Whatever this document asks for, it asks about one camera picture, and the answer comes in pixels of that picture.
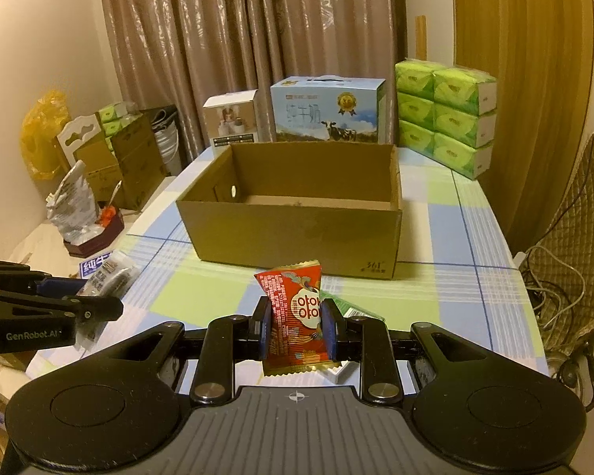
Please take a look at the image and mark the brown cardboard carton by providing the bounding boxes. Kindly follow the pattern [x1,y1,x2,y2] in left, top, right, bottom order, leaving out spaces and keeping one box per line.
[76,113,170,211]

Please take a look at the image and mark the brown cardboard box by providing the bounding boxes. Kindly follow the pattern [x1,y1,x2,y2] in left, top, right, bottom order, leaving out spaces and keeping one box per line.
[175,141,403,280]

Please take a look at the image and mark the plaid tablecloth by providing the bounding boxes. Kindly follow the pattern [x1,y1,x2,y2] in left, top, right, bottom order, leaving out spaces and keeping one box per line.
[25,146,550,391]

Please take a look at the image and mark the stack of green tissue packs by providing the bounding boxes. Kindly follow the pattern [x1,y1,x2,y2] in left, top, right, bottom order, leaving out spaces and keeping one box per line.
[395,58,497,180]

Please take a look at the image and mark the blue milk carton case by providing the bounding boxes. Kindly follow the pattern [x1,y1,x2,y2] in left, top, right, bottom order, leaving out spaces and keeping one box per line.
[270,75,387,145]

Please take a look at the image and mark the white cable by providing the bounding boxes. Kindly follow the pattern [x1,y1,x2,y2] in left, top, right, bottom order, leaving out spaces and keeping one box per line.
[517,245,591,317]

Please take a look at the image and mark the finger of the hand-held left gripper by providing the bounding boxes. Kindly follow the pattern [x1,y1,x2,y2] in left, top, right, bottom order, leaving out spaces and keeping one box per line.
[0,290,124,325]
[0,256,75,300]

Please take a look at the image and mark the crumpled silver plastic bag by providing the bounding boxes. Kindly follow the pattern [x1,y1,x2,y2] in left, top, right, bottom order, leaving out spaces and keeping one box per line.
[47,159,105,243]

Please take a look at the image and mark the wooden door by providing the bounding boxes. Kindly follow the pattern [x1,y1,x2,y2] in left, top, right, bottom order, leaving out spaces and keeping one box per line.
[450,0,594,253]

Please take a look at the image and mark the dark clear snack packet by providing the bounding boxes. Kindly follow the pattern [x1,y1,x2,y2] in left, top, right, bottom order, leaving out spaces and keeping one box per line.
[74,250,139,352]

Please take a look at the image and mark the blue printed milk carton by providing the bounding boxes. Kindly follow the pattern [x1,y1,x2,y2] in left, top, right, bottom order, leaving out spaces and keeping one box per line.
[78,251,117,279]

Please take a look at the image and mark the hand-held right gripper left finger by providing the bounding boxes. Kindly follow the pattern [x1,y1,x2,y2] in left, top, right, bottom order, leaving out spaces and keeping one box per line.
[96,297,273,405]

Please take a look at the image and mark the green white carton box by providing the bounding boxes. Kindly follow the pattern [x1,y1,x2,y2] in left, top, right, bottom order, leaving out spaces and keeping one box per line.
[333,297,384,322]

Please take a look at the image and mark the red snack packet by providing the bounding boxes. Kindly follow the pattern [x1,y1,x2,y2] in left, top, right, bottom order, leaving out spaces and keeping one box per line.
[254,258,338,376]

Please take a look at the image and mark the quilted beige chair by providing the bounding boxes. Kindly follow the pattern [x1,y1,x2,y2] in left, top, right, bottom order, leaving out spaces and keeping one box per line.
[517,131,594,357]

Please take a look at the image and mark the small white picture box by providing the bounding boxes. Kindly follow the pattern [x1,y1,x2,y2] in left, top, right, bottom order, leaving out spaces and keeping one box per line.
[202,90,259,152]

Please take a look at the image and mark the yellow plastic bag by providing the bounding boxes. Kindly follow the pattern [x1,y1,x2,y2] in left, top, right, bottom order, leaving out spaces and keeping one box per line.
[20,90,72,181]

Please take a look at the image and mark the white carved chair back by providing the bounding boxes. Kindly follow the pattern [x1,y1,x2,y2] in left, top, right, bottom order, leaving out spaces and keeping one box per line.
[55,115,105,164]

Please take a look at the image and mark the white bucket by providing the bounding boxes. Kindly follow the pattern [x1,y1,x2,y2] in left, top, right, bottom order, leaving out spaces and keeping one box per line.
[151,106,183,176]

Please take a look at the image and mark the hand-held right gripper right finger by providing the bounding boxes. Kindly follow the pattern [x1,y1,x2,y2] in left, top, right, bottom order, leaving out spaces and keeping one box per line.
[322,299,496,407]

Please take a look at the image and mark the brown curtains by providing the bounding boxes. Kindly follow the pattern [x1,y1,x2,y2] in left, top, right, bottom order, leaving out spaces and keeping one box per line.
[96,0,407,169]

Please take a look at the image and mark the green tissue bundle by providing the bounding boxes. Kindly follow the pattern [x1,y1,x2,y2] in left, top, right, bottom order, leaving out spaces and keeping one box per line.
[98,101,140,152]

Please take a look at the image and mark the dark red wooden tray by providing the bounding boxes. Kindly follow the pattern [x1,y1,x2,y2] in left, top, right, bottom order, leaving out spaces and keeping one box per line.
[63,210,126,258]

